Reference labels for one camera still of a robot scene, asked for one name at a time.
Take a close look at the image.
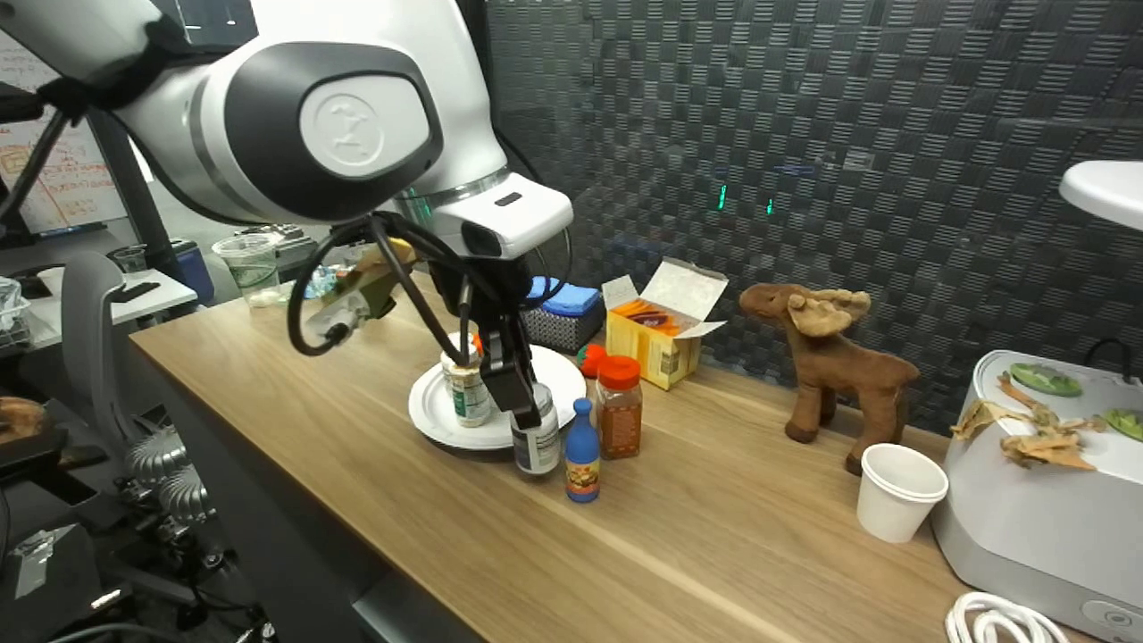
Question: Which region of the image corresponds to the silver tripod head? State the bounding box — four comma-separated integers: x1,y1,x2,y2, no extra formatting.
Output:
113,424,220,543

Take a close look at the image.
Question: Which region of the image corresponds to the white paper cup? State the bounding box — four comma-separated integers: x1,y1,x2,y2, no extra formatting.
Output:
852,441,952,550

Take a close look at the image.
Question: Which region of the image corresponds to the coiled white cable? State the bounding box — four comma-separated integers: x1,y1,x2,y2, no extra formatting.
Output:
944,591,1069,643

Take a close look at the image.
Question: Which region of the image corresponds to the black stand pole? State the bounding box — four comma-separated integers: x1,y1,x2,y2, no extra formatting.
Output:
87,112,181,279

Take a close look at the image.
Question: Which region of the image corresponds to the white bottle blue label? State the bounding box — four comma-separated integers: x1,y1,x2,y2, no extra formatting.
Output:
512,379,564,480

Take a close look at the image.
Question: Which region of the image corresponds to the translucent white bucket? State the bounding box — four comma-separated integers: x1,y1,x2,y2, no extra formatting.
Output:
210,229,295,295

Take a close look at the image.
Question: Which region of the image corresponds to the white gray appliance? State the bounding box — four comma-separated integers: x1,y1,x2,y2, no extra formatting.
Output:
931,347,1143,643

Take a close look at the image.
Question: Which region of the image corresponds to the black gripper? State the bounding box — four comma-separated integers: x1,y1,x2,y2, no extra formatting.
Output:
424,252,545,432

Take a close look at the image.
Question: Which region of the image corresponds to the blue sponge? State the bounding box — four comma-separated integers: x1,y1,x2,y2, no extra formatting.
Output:
520,275,603,320

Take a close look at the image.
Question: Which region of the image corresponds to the white round plate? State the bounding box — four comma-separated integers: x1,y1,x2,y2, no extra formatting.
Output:
402,342,590,458

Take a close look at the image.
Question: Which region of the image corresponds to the whiteboard with writing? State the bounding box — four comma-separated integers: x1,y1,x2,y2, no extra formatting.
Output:
0,112,128,239

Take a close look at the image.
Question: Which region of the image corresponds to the gray woven basket box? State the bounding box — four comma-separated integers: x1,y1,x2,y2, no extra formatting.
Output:
520,295,607,353

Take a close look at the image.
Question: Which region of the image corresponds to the yellow cardboard box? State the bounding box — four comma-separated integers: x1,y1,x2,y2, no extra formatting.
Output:
599,258,732,393

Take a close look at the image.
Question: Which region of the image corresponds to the blue bin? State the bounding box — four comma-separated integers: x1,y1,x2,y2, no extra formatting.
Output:
165,237,220,307

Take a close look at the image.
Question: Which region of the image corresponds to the brown moose plush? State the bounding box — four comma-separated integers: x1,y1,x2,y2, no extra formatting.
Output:
737,279,924,480

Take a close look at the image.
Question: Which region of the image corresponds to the spice jar orange lid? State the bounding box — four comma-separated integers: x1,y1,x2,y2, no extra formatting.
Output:
596,353,646,463

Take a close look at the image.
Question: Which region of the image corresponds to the small blue bottle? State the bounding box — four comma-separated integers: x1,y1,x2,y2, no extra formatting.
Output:
561,395,603,506

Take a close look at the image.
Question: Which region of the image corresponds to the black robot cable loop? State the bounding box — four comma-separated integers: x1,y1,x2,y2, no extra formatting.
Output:
281,211,481,360

